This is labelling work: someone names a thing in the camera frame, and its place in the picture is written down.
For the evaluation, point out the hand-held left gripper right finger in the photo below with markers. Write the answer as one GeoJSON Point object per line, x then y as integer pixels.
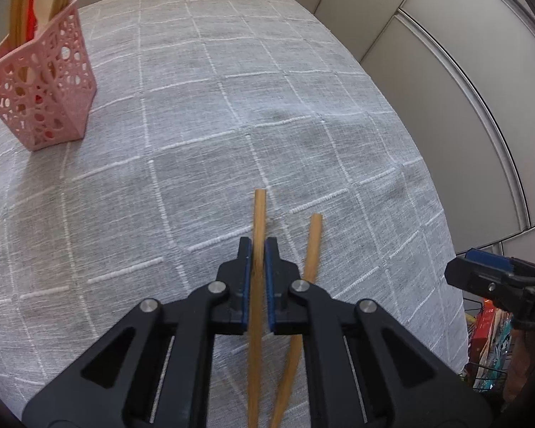
{"type": "Point", "coordinates": [269, 276]}

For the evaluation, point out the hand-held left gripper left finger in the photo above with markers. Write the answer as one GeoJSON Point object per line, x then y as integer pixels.
{"type": "Point", "coordinates": [246, 276]}

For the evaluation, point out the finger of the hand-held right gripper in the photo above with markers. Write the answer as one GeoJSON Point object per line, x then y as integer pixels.
{"type": "Point", "coordinates": [490, 259]}
{"type": "Point", "coordinates": [477, 278]}

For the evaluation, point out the tan wooden chopstick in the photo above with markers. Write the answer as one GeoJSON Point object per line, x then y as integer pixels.
{"type": "Point", "coordinates": [259, 214]}
{"type": "Point", "coordinates": [314, 249]}

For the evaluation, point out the pink perforated utensil holder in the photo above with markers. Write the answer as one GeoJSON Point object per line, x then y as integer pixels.
{"type": "Point", "coordinates": [49, 93]}

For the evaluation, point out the bunch of wooden chopsticks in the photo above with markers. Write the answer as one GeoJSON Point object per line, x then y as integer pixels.
{"type": "Point", "coordinates": [18, 4]}

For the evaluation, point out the person's right hand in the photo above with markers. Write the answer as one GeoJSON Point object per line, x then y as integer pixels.
{"type": "Point", "coordinates": [521, 361]}

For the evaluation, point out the grey checked tablecloth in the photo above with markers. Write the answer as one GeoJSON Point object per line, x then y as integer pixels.
{"type": "Point", "coordinates": [205, 120]}

